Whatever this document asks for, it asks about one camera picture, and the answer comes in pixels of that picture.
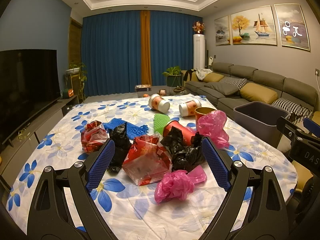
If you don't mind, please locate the far mustard cushion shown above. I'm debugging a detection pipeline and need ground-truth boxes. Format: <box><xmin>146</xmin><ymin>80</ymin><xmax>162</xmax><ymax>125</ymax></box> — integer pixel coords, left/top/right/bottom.
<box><xmin>203</xmin><ymin>72</ymin><xmax>225</xmax><ymax>83</ymax></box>

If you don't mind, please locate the green foam net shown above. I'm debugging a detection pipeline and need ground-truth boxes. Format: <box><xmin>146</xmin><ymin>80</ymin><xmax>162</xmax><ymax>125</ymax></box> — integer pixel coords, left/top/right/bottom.
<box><xmin>153</xmin><ymin>113</ymin><xmax>170</xmax><ymax>135</ymax></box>

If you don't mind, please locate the red paper cup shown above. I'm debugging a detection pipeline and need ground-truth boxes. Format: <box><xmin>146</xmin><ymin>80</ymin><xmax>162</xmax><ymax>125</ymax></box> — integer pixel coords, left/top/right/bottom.
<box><xmin>163</xmin><ymin>120</ymin><xmax>196</xmax><ymax>146</ymax></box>

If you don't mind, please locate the gold rimmed red cup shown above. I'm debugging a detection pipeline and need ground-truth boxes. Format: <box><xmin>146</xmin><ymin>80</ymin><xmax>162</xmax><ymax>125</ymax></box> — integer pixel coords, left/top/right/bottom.
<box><xmin>195</xmin><ymin>107</ymin><xmax>215</xmax><ymax>125</ymax></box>

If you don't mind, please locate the right cloudy painting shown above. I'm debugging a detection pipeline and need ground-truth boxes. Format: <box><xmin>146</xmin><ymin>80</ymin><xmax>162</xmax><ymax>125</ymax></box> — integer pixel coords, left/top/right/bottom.
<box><xmin>274</xmin><ymin>3</ymin><xmax>310</xmax><ymax>51</ymax></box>

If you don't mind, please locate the box on coffee table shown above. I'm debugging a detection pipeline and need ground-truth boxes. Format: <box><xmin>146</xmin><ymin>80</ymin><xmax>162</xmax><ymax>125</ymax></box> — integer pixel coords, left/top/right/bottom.
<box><xmin>135</xmin><ymin>85</ymin><xmax>152</xmax><ymax>92</ymax></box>

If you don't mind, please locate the grey flat cushion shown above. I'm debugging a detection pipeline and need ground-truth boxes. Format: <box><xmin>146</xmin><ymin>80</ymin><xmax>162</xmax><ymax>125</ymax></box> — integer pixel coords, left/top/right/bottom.
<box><xmin>204</xmin><ymin>82</ymin><xmax>239</xmax><ymax>96</ymax></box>

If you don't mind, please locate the dark coffee table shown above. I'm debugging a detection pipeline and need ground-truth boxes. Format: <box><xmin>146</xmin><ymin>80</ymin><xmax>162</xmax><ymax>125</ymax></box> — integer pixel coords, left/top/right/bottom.
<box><xmin>135</xmin><ymin>86</ymin><xmax>197</xmax><ymax>98</ymax></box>

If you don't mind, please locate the near patterned cushion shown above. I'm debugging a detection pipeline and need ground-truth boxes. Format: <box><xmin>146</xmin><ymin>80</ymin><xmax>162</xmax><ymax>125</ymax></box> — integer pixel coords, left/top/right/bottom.
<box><xmin>271</xmin><ymin>98</ymin><xmax>313</xmax><ymax>122</ymax></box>

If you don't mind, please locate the plant on wooden stand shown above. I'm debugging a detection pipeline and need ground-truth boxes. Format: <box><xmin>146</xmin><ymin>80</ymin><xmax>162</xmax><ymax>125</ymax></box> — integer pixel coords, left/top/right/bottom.
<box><xmin>65</xmin><ymin>62</ymin><xmax>87</xmax><ymax>102</ymax></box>

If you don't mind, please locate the sailboat tree painting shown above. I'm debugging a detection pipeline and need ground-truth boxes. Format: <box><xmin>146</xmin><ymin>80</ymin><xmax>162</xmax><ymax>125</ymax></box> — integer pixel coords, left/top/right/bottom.
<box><xmin>230</xmin><ymin>5</ymin><xmax>277</xmax><ymax>46</ymax></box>

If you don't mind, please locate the dark grey trash bin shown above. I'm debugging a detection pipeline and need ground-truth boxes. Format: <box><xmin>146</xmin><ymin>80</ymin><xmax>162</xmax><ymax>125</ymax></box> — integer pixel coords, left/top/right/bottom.
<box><xmin>233</xmin><ymin>101</ymin><xmax>290</xmax><ymax>148</ymax></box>

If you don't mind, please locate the white orange paper cup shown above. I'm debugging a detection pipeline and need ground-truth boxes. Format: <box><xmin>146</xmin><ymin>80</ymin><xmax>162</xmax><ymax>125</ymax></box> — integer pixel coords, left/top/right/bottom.
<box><xmin>179</xmin><ymin>99</ymin><xmax>201</xmax><ymax>117</ymax></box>
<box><xmin>149</xmin><ymin>94</ymin><xmax>170</xmax><ymax>113</ymax></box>

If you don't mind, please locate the blue window curtain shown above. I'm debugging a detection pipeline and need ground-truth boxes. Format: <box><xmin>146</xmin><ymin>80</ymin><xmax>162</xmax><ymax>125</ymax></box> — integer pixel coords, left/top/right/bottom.
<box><xmin>81</xmin><ymin>11</ymin><xmax>202</xmax><ymax>96</ymax></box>

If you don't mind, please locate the left landscape painting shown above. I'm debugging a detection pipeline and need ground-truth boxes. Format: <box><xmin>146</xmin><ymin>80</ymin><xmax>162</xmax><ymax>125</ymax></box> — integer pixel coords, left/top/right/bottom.
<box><xmin>214</xmin><ymin>16</ymin><xmax>231</xmax><ymax>46</ymax></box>

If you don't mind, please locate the small pink plastic bag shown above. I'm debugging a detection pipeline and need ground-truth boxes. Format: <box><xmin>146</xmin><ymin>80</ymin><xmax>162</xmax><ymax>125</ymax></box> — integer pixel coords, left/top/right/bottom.
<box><xmin>154</xmin><ymin>165</ymin><xmax>207</xmax><ymax>204</ymax></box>

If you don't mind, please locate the near mustard cushion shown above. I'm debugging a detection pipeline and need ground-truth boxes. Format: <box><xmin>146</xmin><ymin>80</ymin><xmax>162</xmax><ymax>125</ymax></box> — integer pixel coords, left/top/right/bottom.
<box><xmin>240</xmin><ymin>82</ymin><xmax>278</xmax><ymax>105</ymax></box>

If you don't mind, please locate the small black plastic bag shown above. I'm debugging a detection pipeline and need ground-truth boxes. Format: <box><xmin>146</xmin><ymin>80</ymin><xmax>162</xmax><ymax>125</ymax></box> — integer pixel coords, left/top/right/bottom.
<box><xmin>108</xmin><ymin>122</ymin><xmax>132</xmax><ymax>173</ymax></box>

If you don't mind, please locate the red white plastic bag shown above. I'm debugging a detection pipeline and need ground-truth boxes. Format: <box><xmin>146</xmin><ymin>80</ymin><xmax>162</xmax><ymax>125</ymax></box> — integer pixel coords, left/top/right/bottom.
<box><xmin>122</xmin><ymin>133</ymin><xmax>172</xmax><ymax>186</ymax></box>

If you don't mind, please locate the orange lantern ornament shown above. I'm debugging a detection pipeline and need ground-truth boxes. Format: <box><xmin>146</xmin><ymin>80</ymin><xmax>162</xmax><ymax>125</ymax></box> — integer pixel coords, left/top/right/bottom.
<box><xmin>62</xmin><ymin>88</ymin><xmax>74</xmax><ymax>99</ymax></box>

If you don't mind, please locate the patterned cushion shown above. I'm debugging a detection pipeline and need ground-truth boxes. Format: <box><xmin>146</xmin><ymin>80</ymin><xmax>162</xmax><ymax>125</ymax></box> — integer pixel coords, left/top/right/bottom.
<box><xmin>271</xmin><ymin>98</ymin><xmax>313</xmax><ymax>122</ymax></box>
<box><xmin>220</xmin><ymin>76</ymin><xmax>247</xmax><ymax>90</ymax></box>

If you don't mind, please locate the large pink plastic bag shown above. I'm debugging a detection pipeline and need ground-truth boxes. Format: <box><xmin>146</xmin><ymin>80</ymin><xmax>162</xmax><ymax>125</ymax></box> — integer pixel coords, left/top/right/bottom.
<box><xmin>196</xmin><ymin>110</ymin><xmax>229</xmax><ymax>149</ymax></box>

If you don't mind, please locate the potted green plant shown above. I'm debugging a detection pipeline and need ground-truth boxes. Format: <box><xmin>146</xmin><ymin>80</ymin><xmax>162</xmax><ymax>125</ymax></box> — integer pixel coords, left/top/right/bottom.
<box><xmin>162</xmin><ymin>66</ymin><xmax>182</xmax><ymax>87</ymax></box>

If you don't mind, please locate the grey tv cabinet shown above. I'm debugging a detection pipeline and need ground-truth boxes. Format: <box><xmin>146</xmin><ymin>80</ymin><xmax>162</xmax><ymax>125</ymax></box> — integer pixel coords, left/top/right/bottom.
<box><xmin>1</xmin><ymin>95</ymin><xmax>79</xmax><ymax>186</ymax></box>

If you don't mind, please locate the far patterned cushion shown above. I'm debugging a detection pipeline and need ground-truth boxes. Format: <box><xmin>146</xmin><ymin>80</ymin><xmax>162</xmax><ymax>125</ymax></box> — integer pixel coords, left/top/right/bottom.
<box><xmin>220</xmin><ymin>76</ymin><xmax>247</xmax><ymax>90</ymax></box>

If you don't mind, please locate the large black plastic bag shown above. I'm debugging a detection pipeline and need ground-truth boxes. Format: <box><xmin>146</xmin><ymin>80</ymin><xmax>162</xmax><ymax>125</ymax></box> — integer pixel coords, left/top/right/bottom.
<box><xmin>161</xmin><ymin>131</ymin><xmax>206</xmax><ymax>172</ymax></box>

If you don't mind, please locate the white standing air conditioner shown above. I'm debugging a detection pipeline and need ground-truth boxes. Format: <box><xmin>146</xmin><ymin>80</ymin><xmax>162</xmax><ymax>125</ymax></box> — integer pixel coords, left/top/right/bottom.
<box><xmin>193</xmin><ymin>34</ymin><xmax>206</xmax><ymax>70</ymax></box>

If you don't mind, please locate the white cloth on sofa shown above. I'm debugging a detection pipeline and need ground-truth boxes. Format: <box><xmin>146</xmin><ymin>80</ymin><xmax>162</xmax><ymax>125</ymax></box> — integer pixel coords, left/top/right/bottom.
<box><xmin>196</xmin><ymin>69</ymin><xmax>212</xmax><ymax>81</ymax></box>

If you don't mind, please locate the black flat television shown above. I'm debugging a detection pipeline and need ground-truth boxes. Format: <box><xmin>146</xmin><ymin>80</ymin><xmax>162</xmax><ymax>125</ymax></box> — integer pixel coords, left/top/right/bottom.
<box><xmin>1</xmin><ymin>49</ymin><xmax>61</xmax><ymax>144</ymax></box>

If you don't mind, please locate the floral blue white tablecloth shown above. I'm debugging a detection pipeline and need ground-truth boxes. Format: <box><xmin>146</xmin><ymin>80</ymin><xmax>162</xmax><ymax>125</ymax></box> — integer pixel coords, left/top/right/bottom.
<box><xmin>5</xmin><ymin>98</ymin><xmax>298</xmax><ymax>239</ymax></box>

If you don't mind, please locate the blue foam net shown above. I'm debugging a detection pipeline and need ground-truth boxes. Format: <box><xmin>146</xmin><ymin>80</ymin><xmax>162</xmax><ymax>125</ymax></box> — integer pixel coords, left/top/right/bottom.
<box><xmin>103</xmin><ymin>118</ymin><xmax>149</xmax><ymax>140</ymax></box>

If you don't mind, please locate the mustard cushion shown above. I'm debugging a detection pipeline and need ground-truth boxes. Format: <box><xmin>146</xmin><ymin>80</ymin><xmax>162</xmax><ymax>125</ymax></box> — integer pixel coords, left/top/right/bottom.
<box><xmin>203</xmin><ymin>72</ymin><xmax>225</xmax><ymax>83</ymax></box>
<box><xmin>240</xmin><ymin>82</ymin><xmax>278</xmax><ymax>105</ymax></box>

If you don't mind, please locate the grey sectional sofa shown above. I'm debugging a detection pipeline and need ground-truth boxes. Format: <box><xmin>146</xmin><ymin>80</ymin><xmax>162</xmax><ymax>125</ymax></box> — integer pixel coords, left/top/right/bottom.
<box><xmin>184</xmin><ymin>62</ymin><xmax>320</xmax><ymax>198</ymax></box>

